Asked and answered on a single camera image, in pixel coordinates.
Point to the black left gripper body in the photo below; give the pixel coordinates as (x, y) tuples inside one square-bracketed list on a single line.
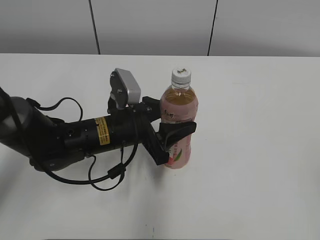
[(131, 126)]

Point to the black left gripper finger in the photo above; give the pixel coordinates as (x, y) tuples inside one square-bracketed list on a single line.
[(171, 133), (153, 108)]

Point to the pink oolong tea bottle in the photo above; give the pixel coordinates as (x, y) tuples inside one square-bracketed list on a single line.
[(178, 105)]

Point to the white bottle cap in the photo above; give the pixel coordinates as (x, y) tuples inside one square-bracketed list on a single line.
[(181, 75)]

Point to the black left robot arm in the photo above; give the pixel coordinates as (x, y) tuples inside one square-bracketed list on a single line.
[(52, 143)]

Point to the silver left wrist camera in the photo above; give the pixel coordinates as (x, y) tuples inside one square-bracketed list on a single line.
[(125, 90)]

